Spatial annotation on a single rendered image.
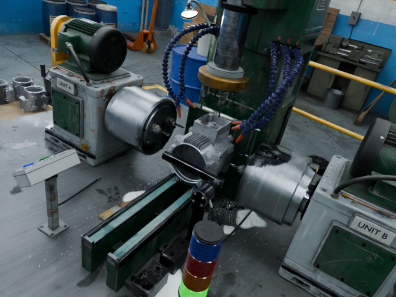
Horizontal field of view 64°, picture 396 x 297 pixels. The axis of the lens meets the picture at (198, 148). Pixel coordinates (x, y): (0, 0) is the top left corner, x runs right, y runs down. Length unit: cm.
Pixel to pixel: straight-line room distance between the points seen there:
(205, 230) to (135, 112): 72
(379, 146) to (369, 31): 528
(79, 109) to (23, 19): 552
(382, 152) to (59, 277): 96
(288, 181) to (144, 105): 60
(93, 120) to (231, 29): 66
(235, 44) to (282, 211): 55
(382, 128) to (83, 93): 105
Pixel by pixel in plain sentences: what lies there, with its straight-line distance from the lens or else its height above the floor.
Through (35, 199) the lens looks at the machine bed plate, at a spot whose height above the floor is 80.
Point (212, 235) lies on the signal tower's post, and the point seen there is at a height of 122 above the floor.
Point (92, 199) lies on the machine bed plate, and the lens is 129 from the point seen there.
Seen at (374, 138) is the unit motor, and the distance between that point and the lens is 95.
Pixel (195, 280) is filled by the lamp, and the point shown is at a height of 111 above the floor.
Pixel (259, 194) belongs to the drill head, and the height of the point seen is 105.
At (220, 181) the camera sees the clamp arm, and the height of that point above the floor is 103.
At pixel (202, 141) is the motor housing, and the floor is 110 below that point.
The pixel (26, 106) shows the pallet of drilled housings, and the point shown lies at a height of 20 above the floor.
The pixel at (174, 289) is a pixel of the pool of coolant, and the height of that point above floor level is 80.
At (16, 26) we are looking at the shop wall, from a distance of 683.
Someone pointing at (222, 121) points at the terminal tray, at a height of 113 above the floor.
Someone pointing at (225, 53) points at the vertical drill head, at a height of 141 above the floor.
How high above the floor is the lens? 164
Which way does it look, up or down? 30 degrees down
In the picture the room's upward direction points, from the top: 12 degrees clockwise
